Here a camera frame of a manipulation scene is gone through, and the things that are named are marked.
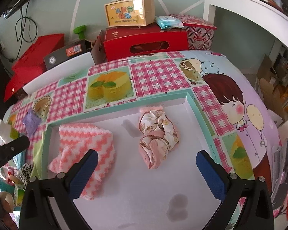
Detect black white leopard scrunchie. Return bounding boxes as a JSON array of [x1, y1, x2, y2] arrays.
[[18, 163, 33, 187]]

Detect light green cloth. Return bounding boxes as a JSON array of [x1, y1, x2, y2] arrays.
[[31, 138, 47, 180]]

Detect purple wipes packet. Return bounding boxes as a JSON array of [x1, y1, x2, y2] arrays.
[[22, 108, 42, 138]]

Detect pink white zigzag towel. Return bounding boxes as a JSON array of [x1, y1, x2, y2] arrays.
[[48, 123, 115, 200]]

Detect pink floral fabric scrunchie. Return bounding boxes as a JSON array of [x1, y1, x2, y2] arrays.
[[138, 106, 179, 170]]

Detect white pill bottle green label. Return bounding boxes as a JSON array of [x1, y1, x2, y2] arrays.
[[0, 119, 20, 144]]

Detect white tray teal rim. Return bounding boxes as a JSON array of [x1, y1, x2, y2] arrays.
[[42, 90, 220, 229]]

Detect large red gift box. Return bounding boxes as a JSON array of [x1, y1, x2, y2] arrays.
[[3, 33, 64, 102]]

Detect pink checkered cartoon tablecloth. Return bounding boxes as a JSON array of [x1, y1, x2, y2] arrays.
[[3, 50, 279, 190]]

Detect black carton with QR label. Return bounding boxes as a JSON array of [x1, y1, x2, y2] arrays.
[[44, 39, 94, 70]]

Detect green dumbbell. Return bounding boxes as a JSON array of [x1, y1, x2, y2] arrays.
[[73, 25, 86, 40]]

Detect red patterned gift box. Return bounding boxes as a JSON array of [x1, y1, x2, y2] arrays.
[[170, 14, 217, 50]]

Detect blue wet wipes pack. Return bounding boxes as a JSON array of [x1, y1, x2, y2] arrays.
[[155, 16, 184, 30]]

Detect black hanging cables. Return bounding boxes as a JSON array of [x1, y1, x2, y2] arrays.
[[0, 0, 38, 60]]

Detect red box with handle slot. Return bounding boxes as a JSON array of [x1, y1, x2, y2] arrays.
[[103, 23, 188, 61]]

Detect wall mounted television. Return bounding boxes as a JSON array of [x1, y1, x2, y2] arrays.
[[3, 0, 27, 20]]

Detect white shelf frame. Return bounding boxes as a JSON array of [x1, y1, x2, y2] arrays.
[[203, 0, 288, 48]]

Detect yellow gift box leather handle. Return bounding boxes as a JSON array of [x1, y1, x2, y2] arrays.
[[104, 0, 156, 27]]

